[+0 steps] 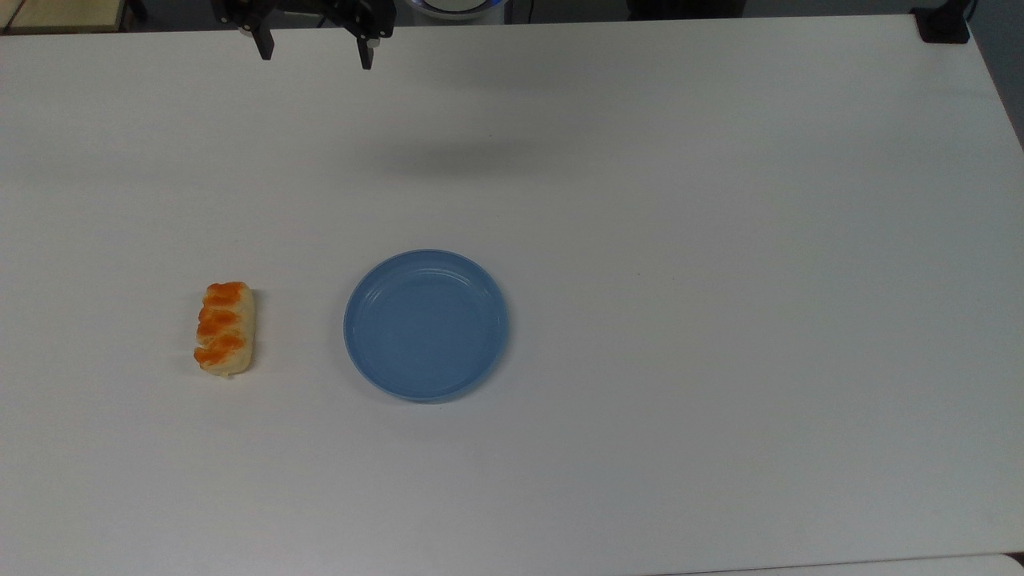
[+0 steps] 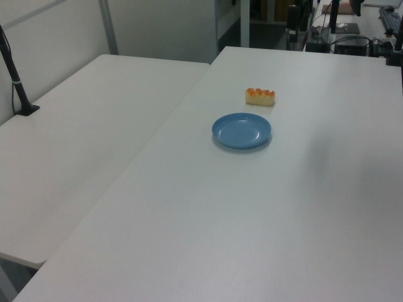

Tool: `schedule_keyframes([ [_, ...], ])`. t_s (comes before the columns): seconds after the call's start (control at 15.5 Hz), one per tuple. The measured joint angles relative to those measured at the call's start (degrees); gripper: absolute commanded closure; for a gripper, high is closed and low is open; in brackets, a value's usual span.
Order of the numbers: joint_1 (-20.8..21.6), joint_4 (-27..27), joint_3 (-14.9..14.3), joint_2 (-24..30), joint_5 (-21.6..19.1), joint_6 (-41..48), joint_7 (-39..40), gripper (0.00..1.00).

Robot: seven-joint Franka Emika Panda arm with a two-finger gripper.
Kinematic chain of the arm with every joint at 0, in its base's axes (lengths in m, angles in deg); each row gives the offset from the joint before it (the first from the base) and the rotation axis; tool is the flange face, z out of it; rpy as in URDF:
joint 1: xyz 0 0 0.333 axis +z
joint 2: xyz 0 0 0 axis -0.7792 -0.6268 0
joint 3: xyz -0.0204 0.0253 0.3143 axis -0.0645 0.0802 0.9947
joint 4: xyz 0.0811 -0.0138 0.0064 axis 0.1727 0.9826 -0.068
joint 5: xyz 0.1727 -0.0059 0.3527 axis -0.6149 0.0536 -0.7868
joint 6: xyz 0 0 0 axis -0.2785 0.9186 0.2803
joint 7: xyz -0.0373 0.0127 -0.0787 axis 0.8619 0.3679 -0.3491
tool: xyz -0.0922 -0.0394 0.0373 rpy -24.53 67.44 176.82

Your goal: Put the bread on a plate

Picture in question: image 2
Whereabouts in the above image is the brown cardboard box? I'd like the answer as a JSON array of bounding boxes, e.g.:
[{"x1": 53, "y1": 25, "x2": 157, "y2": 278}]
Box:
[{"x1": 322, "y1": 0, "x2": 355, "y2": 15}]

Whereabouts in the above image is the black table clamp mount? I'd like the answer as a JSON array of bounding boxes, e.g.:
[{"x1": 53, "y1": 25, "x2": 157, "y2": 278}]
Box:
[{"x1": 385, "y1": 28, "x2": 403, "y2": 67}]

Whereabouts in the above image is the orange glazed bread loaf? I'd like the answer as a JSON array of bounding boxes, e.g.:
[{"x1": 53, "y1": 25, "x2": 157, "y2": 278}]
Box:
[{"x1": 245, "y1": 87, "x2": 276, "y2": 107}]

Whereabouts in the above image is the black electronics box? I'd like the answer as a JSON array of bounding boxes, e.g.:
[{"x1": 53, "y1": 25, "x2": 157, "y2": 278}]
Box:
[{"x1": 334, "y1": 37, "x2": 371, "y2": 57}]

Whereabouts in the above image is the white shelf frame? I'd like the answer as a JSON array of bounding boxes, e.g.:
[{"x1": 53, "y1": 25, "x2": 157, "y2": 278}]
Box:
[{"x1": 215, "y1": 0, "x2": 250, "y2": 55}]

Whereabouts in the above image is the black aluminium extrusion post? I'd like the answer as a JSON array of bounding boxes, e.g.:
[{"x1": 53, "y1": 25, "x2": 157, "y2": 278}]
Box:
[{"x1": 287, "y1": 4, "x2": 308, "y2": 51}]

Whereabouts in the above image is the grey metal frame post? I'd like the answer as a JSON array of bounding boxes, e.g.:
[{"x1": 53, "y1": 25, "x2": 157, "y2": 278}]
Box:
[{"x1": 98, "y1": 0, "x2": 119, "y2": 56}]

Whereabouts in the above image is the blue plastic plate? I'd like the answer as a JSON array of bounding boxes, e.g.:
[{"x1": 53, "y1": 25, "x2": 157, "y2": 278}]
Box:
[{"x1": 211, "y1": 112, "x2": 272, "y2": 149}]

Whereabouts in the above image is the black camera stand pole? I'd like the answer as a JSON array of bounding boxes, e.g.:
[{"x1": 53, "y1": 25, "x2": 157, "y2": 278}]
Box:
[{"x1": 0, "y1": 23, "x2": 41, "y2": 117}]

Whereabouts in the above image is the black monitor stand pole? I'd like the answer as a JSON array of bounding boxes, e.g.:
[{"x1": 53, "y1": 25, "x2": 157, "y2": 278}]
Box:
[{"x1": 328, "y1": 0, "x2": 341, "y2": 34}]

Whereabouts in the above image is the white side table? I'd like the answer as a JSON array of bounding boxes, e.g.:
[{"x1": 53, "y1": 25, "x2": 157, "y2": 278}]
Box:
[{"x1": 0, "y1": 53, "x2": 211, "y2": 271}]

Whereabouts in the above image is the black desk mat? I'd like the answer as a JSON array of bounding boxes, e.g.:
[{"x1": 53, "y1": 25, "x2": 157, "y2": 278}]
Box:
[{"x1": 329, "y1": 22, "x2": 360, "y2": 35}]

